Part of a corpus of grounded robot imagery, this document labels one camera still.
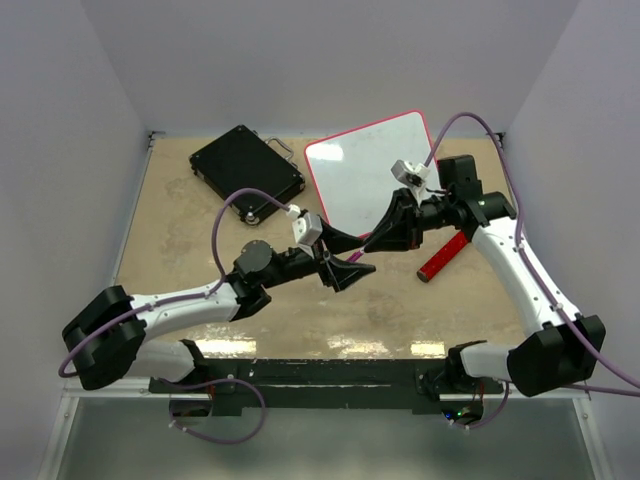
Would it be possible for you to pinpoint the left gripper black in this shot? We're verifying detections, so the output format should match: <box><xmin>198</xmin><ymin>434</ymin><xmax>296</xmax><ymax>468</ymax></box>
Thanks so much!
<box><xmin>260</xmin><ymin>217</ymin><xmax>375</xmax><ymax>292</ymax></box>

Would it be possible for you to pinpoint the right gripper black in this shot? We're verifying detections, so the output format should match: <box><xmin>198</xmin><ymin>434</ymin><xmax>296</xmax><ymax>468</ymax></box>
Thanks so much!
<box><xmin>364</xmin><ymin>187</ymin><xmax>455</xmax><ymax>252</ymax></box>

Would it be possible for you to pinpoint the purple capped whiteboard marker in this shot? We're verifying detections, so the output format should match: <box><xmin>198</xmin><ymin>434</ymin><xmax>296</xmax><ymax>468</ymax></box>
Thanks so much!
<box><xmin>347</xmin><ymin>248</ymin><xmax>364</xmax><ymax>262</ymax></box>

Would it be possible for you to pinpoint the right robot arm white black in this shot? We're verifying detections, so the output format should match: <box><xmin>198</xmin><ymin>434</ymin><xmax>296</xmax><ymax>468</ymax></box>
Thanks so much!
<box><xmin>364</xmin><ymin>155</ymin><xmax>606</xmax><ymax>397</ymax></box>

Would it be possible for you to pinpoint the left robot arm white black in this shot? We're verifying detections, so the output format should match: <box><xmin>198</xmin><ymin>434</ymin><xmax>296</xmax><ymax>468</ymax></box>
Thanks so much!
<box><xmin>59</xmin><ymin>240</ymin><xmax>376</xmax><ymax>392</ymax></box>

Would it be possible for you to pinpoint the red cylindrical eraser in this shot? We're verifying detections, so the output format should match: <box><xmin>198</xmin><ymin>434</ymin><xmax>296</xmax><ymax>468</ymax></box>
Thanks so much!
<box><xmin>416</xmin><ymin>232</ymin><xmax>468</xmax><ymax>283</ymax></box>

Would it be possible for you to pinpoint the black hard case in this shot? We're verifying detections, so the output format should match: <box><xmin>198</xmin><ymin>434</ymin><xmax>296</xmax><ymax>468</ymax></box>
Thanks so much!
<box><xmin>189</xmin><ymin>125</ymin><xmax>306</xmax><ymax>204</ymax></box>

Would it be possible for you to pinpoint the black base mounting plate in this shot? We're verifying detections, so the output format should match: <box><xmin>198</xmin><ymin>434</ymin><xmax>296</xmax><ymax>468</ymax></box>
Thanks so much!
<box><xmin>170</xmin><ymin>359</ymin><xmax>503</xmax><ymax>416</ymax></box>

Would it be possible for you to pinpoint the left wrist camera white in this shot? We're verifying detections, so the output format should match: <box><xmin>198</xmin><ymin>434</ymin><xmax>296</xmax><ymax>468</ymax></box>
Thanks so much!
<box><xmin>286</xmin><ymin>204</ymin><xmax>323</xmax><ymax>246</ymax></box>

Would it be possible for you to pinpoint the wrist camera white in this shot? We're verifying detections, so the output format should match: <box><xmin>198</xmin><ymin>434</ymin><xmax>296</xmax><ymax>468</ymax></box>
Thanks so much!
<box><xmin>286</xmin><ymin>204</ymin><xmax>323</xmax><ymax>246</ymax></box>
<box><xmin>391</xmin><ymin>160</ymin><xmax>430</xmax><ymax>189</ymax></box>

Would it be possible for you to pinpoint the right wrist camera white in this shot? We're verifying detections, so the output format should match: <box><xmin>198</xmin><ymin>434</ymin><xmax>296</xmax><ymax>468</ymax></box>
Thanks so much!
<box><xmin>391</xmin><ymin>160</ymin><xmax>430</xmax><ymax>189</ymax></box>

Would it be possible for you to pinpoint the whiteboard with pink frame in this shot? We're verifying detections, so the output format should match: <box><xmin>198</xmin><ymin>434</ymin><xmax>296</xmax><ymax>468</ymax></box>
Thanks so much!
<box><xmin>304</xmin><ymin>110</ymin><xmax>431</xmax><ymax>236</ymax></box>

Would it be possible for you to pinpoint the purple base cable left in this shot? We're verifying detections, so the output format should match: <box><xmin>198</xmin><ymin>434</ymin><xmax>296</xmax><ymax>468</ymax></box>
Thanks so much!
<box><xmin>167</xmin><ymin>375</ymin><xmax>269</xmax><ymax>444</ymax></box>

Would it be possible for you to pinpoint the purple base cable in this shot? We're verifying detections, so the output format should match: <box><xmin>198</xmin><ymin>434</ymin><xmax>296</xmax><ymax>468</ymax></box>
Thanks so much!
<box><xmin>167</xmin><ymin>375</ymin><xmax>269</xmax><ymax>444</ymax></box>
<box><xmin>448</xmin><ymin>379</ymin><xmax>511</xmax><ymax>431</ymax></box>

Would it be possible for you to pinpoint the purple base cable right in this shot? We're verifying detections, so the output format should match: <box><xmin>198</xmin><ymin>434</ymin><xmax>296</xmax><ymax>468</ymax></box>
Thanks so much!
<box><xmin>448</xmin><ymin>379</ymin><xmax>511</xmax><ymax>431</ymax></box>

